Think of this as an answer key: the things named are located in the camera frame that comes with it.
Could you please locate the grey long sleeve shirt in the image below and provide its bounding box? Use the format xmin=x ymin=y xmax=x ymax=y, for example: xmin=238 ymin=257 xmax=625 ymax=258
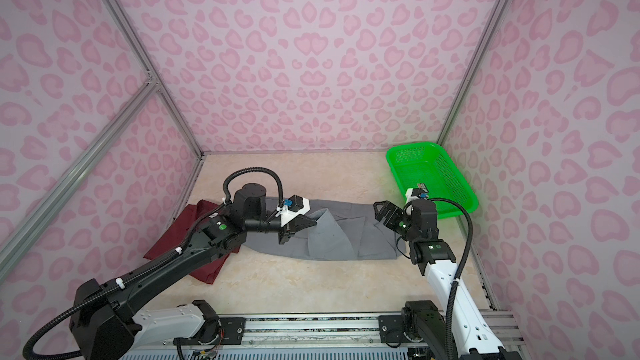
xmin=244 ymin=199 xmax=401 ymax=261

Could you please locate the maroon long sleeve shirt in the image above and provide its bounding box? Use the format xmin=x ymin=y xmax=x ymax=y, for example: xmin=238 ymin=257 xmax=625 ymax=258
xmin=143 ymin=199 xmax=241 ymax=285

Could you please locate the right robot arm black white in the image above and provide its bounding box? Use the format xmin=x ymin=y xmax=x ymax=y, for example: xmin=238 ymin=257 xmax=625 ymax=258
xmin=373 ymin=197 xmax=522 ymax=359

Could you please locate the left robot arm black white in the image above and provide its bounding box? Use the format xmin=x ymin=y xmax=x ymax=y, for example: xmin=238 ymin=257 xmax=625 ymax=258
xmin=23 ymin=183 xmax=316 ymax=359

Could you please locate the green plastic basket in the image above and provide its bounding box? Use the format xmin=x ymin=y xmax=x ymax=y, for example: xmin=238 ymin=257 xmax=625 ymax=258
xmin=386 ymin=142 xmax=478 ymax=213

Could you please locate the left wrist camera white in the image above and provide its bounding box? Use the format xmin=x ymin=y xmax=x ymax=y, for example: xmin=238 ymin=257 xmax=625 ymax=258
xmin=277 ymin=195 xmax=311 ymax=227

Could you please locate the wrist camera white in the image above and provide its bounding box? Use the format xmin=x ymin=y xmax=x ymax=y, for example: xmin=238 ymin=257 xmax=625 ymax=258
xmin=405 ymin=183 xmax=429 ymax=204
xmin=277 ymin=195 xmax=311 ymax=227

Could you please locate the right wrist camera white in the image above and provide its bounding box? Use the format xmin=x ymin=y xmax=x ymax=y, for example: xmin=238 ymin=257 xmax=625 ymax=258
xmin=405 ymin=183 xmax=429 ymax=204

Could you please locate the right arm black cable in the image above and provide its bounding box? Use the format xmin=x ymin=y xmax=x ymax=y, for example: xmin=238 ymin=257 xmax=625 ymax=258
xmin=429 ymin=197 xmax=475 ymax=360

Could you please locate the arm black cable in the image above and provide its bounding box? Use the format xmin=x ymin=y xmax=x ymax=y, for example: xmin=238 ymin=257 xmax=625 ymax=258
xmin=222 ymin=167 xmax=286 ymax=208
xmin=429 ymin=197 xmax=475 ymax=360

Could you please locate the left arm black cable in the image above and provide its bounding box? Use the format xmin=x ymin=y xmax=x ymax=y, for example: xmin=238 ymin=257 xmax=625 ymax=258
xmin=222 ymin=167 xmax=286 ymax=208

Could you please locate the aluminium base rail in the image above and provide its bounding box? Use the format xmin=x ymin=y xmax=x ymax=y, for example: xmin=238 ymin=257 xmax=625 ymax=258
xmin=119 ymin=312 xmax=531 ymax=360

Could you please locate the left aluminium frame diagonal strut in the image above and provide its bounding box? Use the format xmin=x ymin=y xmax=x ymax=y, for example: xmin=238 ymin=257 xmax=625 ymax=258
xmin=1 ymin=78 xmax=157 ymax=281

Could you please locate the right rear aluminium frame post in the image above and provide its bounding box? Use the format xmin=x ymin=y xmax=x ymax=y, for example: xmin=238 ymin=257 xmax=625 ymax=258
xmin=437 ymin=0 xmax=513 ymax=147

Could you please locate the aluminium frame post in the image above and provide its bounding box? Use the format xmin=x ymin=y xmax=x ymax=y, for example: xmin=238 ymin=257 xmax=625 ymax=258
xmin=437 ymin=0 xmax=513 ymax=147
xmin=101 ymin=0 xmax=205 ymax=160

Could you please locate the left rear aluminium frame post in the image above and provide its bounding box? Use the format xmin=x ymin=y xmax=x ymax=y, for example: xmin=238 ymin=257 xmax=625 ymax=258
xmin=101 ymin=0 xmax=205 ymax=160

